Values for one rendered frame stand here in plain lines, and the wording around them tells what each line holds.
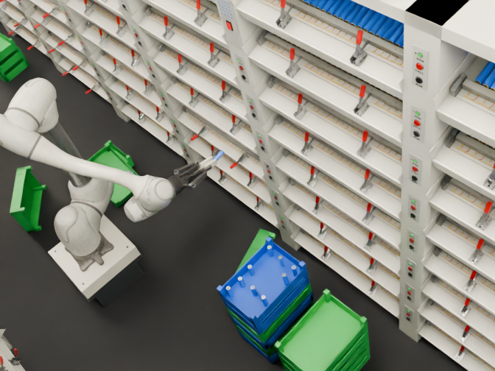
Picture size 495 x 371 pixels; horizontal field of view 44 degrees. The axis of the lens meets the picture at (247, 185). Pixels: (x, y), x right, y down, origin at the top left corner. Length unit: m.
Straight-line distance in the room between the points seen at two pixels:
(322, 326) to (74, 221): 1.14
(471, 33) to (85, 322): 2.34
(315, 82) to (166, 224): 1.60
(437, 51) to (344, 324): 1.34
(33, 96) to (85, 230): 0.66
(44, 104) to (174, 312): 1.15
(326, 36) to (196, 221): 1.71
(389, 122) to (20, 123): 1.35
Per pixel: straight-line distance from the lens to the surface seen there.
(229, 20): 1.98
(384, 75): 1.62
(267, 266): 2.53
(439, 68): 1.45
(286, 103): 2.11
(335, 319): 2.49
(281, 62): 1.97
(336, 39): 1.71
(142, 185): 2.30
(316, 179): 2.36
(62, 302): 3.26
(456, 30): 1.36
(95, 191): 2.85
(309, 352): 2.44
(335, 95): 1.85
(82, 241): 2.83
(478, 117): 1.52
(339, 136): 1.99
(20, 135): 2.41
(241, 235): 3.11
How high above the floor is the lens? 2.60
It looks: 52 degrees down
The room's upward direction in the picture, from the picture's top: 18 degrees counter-clockwise
